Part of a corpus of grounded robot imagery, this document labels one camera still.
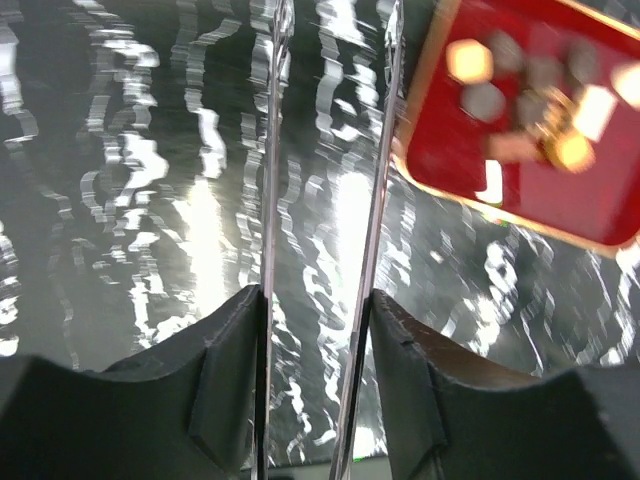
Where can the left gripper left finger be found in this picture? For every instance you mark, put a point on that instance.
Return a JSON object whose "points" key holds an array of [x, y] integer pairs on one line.
{"points": [[178, 410]]}

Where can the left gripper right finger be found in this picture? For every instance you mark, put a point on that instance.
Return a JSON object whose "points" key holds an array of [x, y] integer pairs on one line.
{"points": [[449, 413]]}

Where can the dark chocolate piece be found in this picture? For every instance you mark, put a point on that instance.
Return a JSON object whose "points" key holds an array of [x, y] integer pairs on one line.
{"points": [[483, 102]]}

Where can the gold wrapped chocolate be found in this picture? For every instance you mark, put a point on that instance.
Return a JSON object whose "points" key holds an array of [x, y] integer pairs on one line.
{"points": [[560, 142]]}

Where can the tan hexagon chocolate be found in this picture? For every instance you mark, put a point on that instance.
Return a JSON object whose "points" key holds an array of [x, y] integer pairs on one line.
{"points": [[469, 62]]}

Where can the white heart chocolate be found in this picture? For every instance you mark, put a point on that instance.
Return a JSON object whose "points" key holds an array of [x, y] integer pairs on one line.
{"points": [[625, 79]]}

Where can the dark round chocolate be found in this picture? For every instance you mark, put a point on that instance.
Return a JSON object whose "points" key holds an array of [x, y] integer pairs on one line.
{"points": [[582, 61]]}

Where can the red lacquer tray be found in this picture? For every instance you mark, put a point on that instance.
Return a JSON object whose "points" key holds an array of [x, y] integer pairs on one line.
{"points": [[497, 167]]}

